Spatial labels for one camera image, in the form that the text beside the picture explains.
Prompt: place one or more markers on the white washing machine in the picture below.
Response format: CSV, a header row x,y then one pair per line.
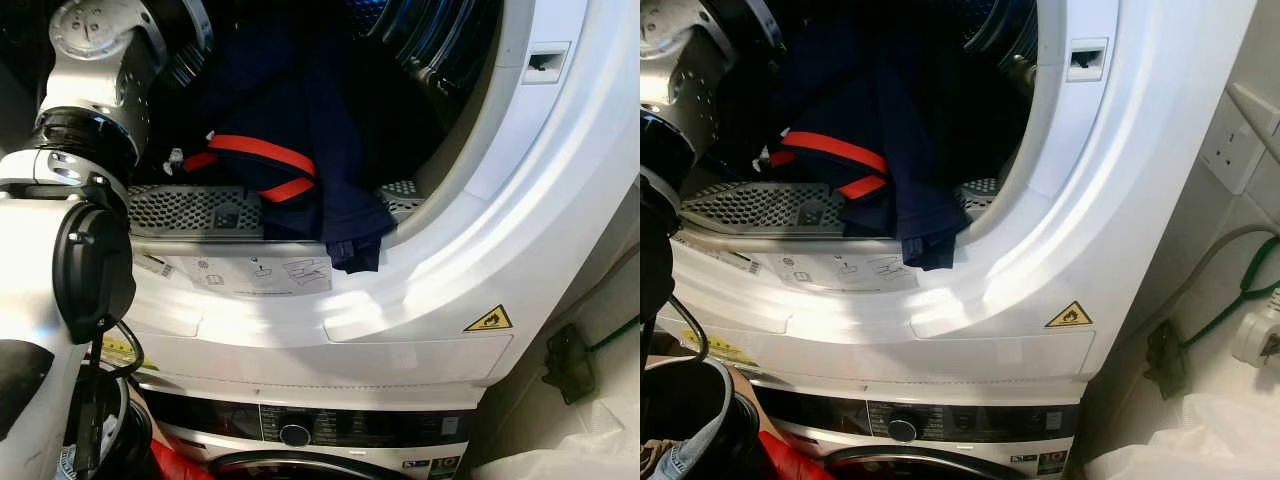
x,y
1000,398
400,400

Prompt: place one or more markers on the black washer control knob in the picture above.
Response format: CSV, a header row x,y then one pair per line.
x,y
295,435
903,429

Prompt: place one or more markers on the yellow triangle warning sticker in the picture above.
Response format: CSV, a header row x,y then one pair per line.
x,y
489,321
1069,317

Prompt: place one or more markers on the white barcode sticker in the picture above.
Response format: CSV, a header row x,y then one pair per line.
x,y
720,256
155,266

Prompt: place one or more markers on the black wall bracket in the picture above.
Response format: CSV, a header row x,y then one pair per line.
x,y
568,362
1167,358

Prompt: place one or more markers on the white plastic bag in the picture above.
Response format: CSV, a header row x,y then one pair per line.
x,y
1190,445
570,450

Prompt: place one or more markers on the navy garment with red stripes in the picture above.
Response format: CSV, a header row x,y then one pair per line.
x,y
910,150
340,150

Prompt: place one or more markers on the white plug adaptor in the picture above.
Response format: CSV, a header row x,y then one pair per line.
x,y
1258,335

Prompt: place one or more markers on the white instruction sticker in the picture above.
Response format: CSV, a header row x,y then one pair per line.
x,y
260,273
850,270

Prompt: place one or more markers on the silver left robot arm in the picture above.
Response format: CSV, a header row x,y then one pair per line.
x,y
675,60
95,70

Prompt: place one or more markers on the white tumble dryer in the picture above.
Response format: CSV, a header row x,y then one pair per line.
x,y
1000,270
450,260

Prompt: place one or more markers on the blue jeans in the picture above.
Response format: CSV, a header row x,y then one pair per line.
x,y
700,452
68,468

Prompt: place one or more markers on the white wall socket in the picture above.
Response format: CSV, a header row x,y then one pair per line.
x,y
1232,148

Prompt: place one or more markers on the grey perforated lint filter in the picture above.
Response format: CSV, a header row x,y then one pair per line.
x,y
190,212
745,210

